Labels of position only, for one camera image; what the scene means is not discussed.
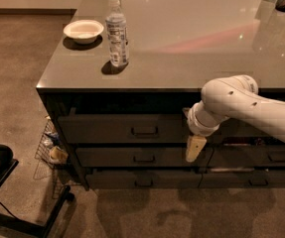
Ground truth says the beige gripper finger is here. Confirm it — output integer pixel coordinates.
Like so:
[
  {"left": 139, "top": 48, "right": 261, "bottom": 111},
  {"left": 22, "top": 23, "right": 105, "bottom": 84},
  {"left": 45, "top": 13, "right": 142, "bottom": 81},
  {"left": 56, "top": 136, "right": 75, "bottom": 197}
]
[{"left": 186, "top": 135, "right": 207, "bottom": 163}]

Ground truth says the grey drawer cabinet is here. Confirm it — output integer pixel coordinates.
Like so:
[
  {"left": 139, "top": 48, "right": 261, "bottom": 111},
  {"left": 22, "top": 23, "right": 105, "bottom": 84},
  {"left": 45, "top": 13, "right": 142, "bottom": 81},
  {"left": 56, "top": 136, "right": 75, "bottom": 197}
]
[{"left": 37, "top": 0, "right": 285, "bottom": 188}]

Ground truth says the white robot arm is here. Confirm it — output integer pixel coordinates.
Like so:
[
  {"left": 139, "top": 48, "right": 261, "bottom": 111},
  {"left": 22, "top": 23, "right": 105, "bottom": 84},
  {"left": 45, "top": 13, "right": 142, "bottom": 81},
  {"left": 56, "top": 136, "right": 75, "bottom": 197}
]
[{"left": 184, "top": 75, "right": 285, "bottom": 163}]

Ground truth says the clear plastic water bottle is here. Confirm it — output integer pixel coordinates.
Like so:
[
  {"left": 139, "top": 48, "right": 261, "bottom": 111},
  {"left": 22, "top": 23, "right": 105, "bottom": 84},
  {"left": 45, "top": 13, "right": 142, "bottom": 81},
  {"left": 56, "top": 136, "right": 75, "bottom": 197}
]
[{"left": 105, "top": 0, "right": 129, "bottom": 67}]

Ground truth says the wire mesh basket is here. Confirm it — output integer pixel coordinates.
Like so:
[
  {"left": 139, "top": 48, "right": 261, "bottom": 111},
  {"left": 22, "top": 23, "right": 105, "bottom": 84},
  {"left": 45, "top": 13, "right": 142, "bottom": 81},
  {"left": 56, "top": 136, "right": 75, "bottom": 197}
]
[{"left": 33, "top": 119, "right": 69, "bottom": 198}]

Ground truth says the white bowl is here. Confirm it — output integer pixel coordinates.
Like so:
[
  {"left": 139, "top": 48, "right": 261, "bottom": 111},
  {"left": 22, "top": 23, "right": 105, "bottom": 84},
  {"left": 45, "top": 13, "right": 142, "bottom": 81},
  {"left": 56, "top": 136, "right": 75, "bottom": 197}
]
[{"left": 64, "top": 20, "right": 104, "bottom": 45}]

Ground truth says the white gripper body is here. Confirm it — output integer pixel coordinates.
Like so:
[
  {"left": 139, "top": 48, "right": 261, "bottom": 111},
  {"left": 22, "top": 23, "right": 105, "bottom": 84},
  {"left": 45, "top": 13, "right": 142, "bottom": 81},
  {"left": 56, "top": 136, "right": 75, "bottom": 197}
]
[{"left": 186, "top": 101, "right": 228, "bottom": 137}]

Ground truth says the black chair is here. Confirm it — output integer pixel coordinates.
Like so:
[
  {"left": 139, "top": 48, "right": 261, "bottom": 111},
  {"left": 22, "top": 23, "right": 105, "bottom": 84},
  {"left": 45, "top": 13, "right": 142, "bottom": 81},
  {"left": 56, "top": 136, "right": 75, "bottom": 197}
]
[{"left": 0, "top": 144, "right": 75, "bottom": 238}]

